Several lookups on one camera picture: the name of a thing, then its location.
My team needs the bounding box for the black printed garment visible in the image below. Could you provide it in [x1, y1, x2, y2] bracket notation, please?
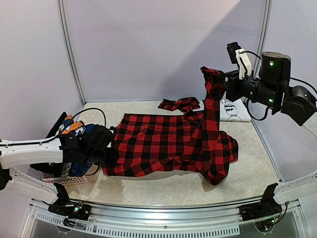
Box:
[30, 112, 67, 174]

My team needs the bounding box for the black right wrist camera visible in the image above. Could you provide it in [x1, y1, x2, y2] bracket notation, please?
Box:
[226, 42, 253, 80]

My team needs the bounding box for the white and green raglan shirt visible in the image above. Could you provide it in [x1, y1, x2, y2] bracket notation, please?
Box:
[220, 98, 251, 122]

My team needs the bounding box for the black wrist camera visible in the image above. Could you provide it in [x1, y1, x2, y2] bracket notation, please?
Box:
[226, 42, 253, 80]
[82, 124, 114, 150]

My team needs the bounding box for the white orange printed garment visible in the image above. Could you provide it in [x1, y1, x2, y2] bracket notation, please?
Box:
[58, 115, 85, 135]

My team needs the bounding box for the front aluminium rail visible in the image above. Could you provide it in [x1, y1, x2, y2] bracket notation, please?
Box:
[20, 196, 311, 238]

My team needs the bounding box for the red black plaid garment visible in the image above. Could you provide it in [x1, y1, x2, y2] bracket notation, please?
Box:
[103, 66, 239, 185]

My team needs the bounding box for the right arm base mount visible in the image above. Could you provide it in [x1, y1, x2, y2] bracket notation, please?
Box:
[238, 183, 283, 221]

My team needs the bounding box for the left aluminium frame post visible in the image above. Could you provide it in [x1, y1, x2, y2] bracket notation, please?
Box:
[56, 0, 86, 106]

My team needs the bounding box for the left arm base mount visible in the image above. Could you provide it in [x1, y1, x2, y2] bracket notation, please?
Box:
[48, 183, 91, 221]

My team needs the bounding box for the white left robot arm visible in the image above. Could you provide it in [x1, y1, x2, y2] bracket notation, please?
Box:
[0, 134, 118, 215]

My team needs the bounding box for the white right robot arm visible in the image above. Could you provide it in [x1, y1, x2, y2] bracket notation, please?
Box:
[222, 47, 317, 216]

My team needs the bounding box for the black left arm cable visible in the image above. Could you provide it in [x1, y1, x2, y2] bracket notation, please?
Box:
[0, 107, 107, 147]

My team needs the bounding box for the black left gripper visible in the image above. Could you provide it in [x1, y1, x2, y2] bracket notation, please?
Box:
[84, 147, 120, 166]

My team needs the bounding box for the pink plastic laundry basket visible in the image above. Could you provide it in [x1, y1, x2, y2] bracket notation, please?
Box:
[42, 173, 88, 185]

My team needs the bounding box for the aluminium frame post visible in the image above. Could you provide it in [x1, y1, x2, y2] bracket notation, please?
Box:
[242, 0, 273, 106]
[56, 0, 86, 106]

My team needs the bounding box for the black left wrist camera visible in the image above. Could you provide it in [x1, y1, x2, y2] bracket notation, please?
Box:
[82, 124, 114, 150]

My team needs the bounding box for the blue garment in basket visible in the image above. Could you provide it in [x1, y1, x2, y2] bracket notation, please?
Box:
[69, 124, 94, 177]

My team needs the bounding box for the right aluminium frame post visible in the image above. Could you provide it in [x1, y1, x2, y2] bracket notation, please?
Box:
[242, 0, 273, 106]

